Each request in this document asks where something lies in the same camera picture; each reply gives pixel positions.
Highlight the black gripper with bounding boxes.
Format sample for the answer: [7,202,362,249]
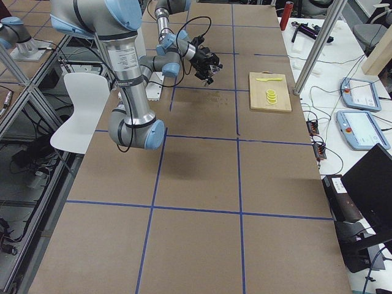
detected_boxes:
[190,35,219,69]
[194,63,214,86]

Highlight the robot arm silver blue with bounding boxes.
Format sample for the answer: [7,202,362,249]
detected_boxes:
[154,1,223,79]
[51,1,222,149]

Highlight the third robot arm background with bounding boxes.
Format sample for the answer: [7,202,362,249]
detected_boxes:
[1,17,32,49]

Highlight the wooden cutting board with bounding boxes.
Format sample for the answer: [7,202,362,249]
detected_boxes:
[249,72,292,113]

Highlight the yellow lemon slices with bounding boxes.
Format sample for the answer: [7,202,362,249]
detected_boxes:
[266,89,277,105]

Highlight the yellow plastic knife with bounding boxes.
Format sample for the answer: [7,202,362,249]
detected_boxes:
[255,78,283,82]

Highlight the white foam block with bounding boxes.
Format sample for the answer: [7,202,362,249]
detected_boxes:
[292,37,305,53]

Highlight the red cylinder bottle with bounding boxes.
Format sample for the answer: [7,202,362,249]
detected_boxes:
[279,1,294,31]

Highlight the white plastic chair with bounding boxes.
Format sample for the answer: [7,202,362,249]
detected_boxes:
[50,72,110,154]

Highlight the upper blue teach pendant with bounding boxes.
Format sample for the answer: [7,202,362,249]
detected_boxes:
[341,77,382,112]

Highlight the blue teach pendant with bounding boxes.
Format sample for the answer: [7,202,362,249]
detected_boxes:
[336,110,391,151]
[341,77,382,112]

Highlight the lower blue teach pendant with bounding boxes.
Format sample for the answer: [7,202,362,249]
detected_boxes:
[336,110,391,151]

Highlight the black box with label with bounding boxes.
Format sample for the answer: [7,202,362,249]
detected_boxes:
[322,175,363,224]

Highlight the black computer monitor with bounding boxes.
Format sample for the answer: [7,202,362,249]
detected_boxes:
[341,143,391,233]

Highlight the aluminium frame post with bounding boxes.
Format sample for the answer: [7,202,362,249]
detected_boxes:
[293,0,347,96]

